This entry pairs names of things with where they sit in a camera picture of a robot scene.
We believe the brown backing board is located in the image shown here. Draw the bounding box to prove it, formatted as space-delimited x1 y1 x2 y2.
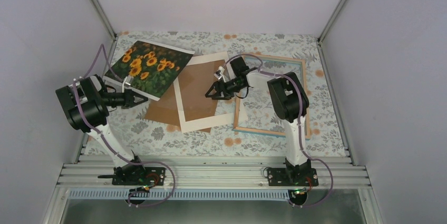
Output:
144 60 234 133

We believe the aluminium mounting rail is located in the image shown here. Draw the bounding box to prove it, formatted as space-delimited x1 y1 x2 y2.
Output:
57 155 371 189

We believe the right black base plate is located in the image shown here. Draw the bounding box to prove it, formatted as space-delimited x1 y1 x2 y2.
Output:
263 167 319 187

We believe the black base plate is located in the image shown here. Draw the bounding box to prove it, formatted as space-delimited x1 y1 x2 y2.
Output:
98 165 166 186
263 167 319 187

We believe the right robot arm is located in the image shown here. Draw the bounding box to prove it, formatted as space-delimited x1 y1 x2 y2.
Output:
205 55 312 186

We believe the wooden picture frame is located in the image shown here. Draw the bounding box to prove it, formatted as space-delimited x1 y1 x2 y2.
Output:
232 53 312 141

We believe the floral table mat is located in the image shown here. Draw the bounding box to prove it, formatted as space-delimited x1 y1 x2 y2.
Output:
109 31 345 157

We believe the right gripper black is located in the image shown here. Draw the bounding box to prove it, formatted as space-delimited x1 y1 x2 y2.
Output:
206 77 246 100

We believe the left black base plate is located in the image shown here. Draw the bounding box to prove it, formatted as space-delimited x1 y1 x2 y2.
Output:
98 165 166 186

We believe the sunflower photo print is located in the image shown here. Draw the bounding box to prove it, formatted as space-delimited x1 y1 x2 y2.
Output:
103 40 195 101

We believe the slotted cable duct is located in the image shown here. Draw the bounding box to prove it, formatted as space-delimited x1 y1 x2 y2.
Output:
68 188 289 201

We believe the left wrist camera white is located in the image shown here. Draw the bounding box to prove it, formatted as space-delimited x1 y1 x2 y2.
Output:
122 78 133 89

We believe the white mat board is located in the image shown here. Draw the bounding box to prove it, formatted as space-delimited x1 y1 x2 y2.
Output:
173 52 248 133

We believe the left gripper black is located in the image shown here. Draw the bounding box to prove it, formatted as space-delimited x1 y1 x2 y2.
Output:
100 89 148 109

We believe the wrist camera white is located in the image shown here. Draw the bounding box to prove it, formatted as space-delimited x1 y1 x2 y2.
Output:
122 78 133 89
214 66 226 80

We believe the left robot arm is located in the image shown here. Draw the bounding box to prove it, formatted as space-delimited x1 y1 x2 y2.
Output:
55 75 149 184

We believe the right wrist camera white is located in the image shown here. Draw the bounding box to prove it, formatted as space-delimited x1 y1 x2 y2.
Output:
214 66 226 80

